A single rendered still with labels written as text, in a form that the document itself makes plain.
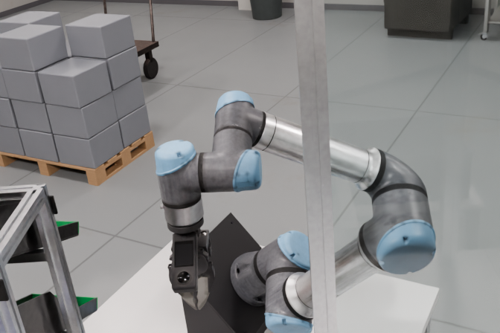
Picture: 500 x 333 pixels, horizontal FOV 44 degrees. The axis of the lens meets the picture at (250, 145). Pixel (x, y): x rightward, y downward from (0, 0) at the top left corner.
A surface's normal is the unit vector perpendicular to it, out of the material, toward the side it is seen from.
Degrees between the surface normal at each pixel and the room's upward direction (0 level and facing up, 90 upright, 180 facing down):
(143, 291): 0
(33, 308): 90
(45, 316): 90
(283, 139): 76
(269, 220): 0
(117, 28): 90
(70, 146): 90
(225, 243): 48
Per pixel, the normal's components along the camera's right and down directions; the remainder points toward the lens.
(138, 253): -0.09, -0.90
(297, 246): 0.58, -0.60
